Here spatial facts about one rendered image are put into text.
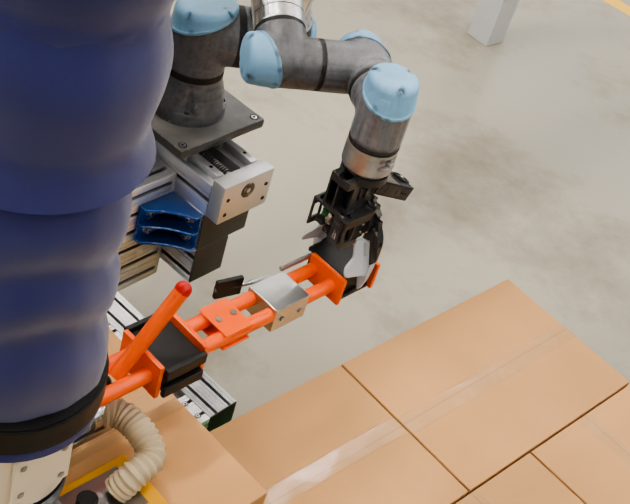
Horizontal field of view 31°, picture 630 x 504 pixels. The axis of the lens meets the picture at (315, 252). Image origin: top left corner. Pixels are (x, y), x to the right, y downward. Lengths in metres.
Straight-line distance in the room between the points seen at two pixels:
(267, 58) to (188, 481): 0.59
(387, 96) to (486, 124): 3.02
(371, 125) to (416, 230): 2.30
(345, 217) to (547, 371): 1.15
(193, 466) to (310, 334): 1.76
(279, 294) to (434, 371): 0.95
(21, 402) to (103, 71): 0.42
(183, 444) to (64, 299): 0.53
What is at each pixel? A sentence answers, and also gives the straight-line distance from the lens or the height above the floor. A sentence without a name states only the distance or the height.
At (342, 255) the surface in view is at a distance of 1.73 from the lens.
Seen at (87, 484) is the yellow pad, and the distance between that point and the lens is 1.52.
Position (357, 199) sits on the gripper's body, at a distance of 1.62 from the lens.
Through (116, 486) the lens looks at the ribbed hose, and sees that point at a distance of 1.49.
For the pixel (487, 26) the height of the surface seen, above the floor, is 0.09.
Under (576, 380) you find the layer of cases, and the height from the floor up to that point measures 0.54.
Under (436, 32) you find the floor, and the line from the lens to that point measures 5.04.
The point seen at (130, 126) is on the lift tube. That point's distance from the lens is 1.01.
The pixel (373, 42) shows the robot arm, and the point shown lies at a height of 1.49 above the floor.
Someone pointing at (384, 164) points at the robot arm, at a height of 1.39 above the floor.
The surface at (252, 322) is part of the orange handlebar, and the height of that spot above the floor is 1.16.
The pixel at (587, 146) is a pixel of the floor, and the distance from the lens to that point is 4.65.
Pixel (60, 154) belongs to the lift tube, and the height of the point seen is 1.66.
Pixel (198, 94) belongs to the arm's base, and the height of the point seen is 1.10.
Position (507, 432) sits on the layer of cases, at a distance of 2.49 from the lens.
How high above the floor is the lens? 2.26
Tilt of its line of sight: 39 degrees down
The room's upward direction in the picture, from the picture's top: 18 degrees clockwise
